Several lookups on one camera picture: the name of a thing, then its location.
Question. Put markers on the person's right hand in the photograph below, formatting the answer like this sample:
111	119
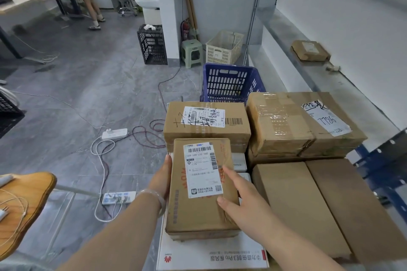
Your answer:
248	207

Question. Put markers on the person's left hand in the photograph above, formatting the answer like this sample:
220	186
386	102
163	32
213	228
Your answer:
162	182

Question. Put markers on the cardboard box with white label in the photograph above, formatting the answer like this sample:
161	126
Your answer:
178	210

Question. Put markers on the white router box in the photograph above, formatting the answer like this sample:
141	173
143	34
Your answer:
238	162
206	251

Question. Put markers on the large brown box printed square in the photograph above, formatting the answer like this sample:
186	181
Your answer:
273	160

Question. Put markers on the box with scribbled label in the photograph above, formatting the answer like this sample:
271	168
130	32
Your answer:
235	108

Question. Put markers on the metal shelving rack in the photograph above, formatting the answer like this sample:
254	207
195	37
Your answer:
334	74

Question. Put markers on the person's right forearm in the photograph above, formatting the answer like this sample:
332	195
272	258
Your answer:
286	245

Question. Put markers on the person's left forearm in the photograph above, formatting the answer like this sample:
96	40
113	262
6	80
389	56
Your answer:
120	239

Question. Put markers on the white power strip with plugs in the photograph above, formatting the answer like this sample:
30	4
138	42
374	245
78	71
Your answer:
119	197

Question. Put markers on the dark blue plastic crate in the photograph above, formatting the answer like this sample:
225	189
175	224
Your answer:
216	67

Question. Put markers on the cream plastic basket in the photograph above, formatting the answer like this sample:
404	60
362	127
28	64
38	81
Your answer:
219	53

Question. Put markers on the green plastic stool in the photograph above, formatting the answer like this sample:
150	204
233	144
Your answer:
192	43

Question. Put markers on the black plastic crate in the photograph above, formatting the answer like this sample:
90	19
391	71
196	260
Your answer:
9	118
152	31

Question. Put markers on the red fire extinguisher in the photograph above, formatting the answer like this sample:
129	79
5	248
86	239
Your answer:
185	30

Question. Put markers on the white rag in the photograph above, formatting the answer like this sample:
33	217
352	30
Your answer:
150	27

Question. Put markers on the white plastic device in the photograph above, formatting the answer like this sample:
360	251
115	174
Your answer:
4	180

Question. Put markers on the cardboard scrap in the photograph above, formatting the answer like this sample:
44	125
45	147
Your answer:
333	68

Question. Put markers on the white charger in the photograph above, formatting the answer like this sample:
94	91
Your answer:
2	213

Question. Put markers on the office chair with castors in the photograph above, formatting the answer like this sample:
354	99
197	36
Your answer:
128	10

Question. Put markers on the white round chair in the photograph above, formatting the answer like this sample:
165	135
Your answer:
148	0

